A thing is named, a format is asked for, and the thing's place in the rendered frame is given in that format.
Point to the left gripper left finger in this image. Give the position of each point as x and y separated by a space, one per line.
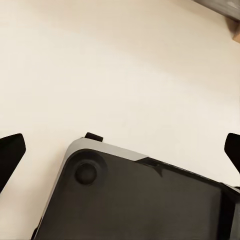
12 149

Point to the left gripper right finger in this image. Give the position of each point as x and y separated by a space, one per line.
232 149

